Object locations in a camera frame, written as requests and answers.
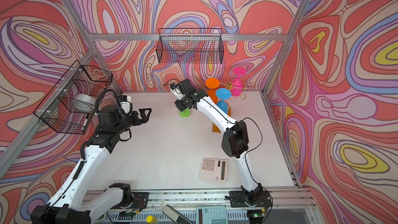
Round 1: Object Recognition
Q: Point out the blue wine glass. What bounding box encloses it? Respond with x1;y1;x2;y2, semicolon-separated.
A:
216;88;232;114

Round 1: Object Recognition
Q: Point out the black wire basket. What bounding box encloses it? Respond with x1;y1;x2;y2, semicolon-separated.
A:
156;27;224;64
33;61;113;134

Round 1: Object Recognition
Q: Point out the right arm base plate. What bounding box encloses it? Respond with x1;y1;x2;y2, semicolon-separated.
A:
226;190;273;209

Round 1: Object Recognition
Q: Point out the black wire basket left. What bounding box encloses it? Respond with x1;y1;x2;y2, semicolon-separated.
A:
33;61;113;134

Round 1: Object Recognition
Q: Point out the pink calculator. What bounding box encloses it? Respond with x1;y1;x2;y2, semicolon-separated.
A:
199;157;228;183

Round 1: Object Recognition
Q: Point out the marker pen in basket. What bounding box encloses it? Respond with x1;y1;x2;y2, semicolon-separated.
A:
81;114;90;133

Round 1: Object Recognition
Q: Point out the black wire basket back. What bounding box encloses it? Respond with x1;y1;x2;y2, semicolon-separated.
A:
156;27;224;64

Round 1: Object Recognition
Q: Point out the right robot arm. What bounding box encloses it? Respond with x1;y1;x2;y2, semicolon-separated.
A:
170;79;263;206

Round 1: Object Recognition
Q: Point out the teal calculator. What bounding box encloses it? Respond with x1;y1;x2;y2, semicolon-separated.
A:
196;206;228;224

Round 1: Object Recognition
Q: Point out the magenta wine glass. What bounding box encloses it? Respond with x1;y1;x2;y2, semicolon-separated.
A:
231;66;246;97

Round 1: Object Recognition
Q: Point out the black phone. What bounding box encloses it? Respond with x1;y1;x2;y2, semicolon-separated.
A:
162;205;192;224

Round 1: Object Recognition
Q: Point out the silver tape roll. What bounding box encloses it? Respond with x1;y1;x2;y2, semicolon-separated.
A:
74;94;96;105

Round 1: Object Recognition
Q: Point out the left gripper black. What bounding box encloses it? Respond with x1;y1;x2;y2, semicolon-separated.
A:
112;107;151;136

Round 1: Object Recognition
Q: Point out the orange wine glass rear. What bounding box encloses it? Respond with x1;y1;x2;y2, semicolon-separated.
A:
205;78;220;104

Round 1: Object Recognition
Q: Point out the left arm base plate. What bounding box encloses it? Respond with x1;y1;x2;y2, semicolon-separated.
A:
111;191;149;211

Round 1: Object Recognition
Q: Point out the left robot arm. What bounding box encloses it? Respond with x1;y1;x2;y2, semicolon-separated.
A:
31;89;152;224

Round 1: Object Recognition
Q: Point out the gold wire rack wooden base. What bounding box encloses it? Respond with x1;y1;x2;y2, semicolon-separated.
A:
207;66;254;117

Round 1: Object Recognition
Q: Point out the green wine glass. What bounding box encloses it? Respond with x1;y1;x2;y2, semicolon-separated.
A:
179;108;191;118

